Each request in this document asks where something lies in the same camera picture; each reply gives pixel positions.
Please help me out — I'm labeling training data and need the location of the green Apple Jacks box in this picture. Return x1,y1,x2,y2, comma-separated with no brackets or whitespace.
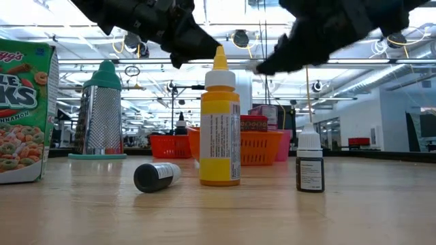
0,37,61,185

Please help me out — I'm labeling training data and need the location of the yellow squeeze bottle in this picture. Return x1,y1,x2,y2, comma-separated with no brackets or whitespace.
199,46,242,187

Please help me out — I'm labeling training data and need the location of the pink Raisin Bran box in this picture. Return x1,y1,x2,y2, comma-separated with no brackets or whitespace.
248,104,279,131

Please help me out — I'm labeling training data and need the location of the black ring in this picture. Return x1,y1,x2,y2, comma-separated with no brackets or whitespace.
124,65,141,78

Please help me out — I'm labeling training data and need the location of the black monitor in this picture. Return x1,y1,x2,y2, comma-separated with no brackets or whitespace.
405,110,436,152

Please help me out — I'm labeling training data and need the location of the red bin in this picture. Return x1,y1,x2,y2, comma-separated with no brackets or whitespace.
347,137,371,147

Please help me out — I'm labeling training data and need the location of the straight yellow cable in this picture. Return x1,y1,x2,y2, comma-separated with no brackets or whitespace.
305,64,314,124

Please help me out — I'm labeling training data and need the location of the metal box grater teal handle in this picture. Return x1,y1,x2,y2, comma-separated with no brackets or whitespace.
67,60,127,161

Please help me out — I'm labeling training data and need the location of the black stand with crossbar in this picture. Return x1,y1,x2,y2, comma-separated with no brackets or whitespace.
166,80,207,135

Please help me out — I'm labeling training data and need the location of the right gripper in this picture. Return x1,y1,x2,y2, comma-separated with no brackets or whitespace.
255,13,365,76

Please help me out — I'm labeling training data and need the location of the red-lidded spice jar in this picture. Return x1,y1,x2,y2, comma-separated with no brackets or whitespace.
240,114,269,133

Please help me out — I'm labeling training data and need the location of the red plastic basket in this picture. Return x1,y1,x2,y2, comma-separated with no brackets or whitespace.
149,134,193,160

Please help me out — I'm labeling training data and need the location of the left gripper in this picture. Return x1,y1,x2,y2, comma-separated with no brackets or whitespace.
136,0,222,70

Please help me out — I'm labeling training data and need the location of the orange plastic basket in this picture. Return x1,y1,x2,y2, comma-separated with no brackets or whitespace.
186,126,284,167

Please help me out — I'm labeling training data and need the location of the black squeeze bottle white collar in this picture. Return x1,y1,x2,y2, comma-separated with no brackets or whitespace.
174,111,189,136

